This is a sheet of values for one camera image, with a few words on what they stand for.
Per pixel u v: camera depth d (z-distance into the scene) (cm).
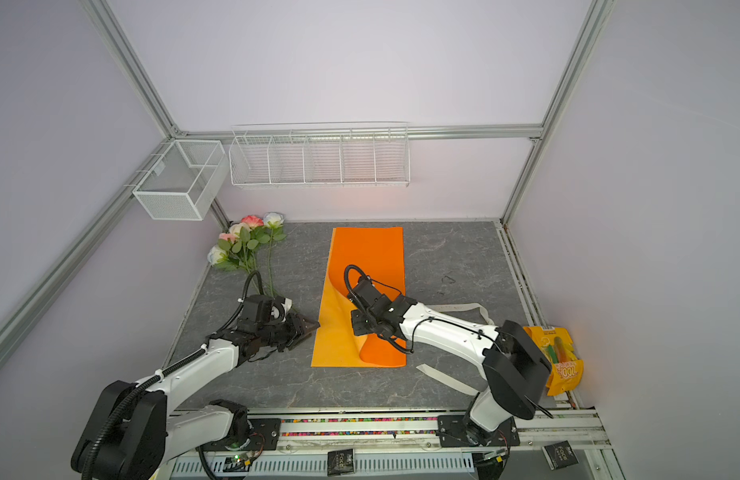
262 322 70
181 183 97
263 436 73
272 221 116
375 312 62
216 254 105
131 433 41
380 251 112
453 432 74
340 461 68
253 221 116
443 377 83
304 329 78
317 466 71
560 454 69
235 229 111
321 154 96
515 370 43
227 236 112
